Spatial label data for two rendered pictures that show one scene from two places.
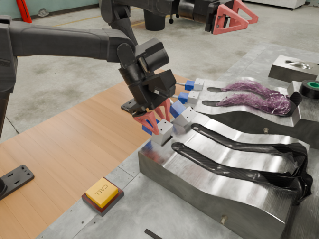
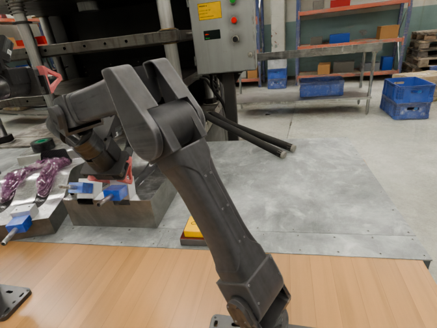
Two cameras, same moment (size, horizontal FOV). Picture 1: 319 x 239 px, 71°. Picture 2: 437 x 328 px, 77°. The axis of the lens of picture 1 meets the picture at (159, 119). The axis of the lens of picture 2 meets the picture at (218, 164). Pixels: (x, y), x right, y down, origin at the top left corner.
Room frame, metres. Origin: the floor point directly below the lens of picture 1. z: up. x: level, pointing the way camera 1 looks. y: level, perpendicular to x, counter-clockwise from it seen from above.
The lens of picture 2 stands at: (0.51, 0.68, 1.26)
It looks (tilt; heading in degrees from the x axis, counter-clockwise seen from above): 26 degrees down; 246
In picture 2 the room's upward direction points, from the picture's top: 7 degrees counter-clockwise
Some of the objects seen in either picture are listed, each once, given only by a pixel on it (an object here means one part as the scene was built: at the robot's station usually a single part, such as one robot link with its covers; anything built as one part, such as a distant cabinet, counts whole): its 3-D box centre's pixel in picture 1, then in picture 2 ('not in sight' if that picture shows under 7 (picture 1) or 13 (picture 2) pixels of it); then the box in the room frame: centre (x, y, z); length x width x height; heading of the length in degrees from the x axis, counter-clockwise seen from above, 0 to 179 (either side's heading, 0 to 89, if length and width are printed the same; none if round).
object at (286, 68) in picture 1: (294, 70); not in sight; (1.04, -0.69, 0.84); 0.20 x 0.15 x 0.07; 53
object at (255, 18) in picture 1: (238, 17); not in sight; (0.61, -0.20, 1.19); 0.09 x 0.07 x 0.07; 50
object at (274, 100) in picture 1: (254, 94); (38, 170); (0.71, -0.36, 0.90); 0.26 x 0.18 x 0.08; 70
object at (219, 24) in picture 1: (231, 20); (43, 79); (0.58, -0.18, 1.19); 0.09 x 0.07 x 0.07; 50
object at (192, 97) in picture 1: (181, 97); (17, 226); (0.75, -0.09, 0.86); 0.13 x 0.05 x 0.05; 70
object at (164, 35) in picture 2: not in sight; (105, 55); (0.31, -1.27, 1.20); 1.29 x 0.83 x 0.19; 143
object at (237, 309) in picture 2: not in sight; (259, 300); (0.36, 0.45, 0.90); 0.09 x 0.06 x 0.06; 24
